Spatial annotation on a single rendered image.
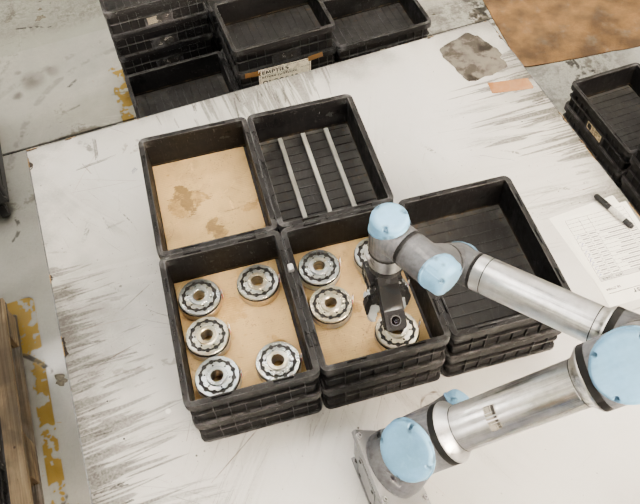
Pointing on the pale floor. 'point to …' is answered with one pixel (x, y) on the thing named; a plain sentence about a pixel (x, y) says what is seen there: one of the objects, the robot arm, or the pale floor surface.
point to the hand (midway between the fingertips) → (385, 317)
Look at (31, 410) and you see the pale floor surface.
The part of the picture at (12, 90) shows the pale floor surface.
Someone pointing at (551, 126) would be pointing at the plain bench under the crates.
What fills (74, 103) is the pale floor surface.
